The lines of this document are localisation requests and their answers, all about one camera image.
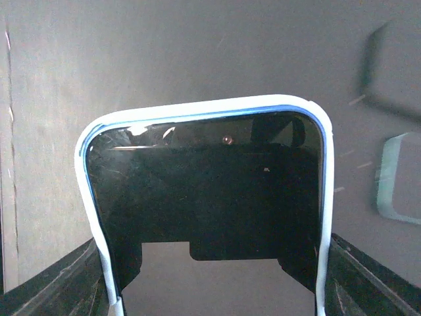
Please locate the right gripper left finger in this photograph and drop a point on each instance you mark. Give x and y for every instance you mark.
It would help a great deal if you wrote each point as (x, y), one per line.
(74, 285)

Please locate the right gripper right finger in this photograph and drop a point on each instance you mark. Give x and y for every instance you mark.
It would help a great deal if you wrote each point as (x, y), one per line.
(356, 284)

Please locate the teal phone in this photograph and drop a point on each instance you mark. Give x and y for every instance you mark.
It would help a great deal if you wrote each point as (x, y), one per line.
(398, 195)

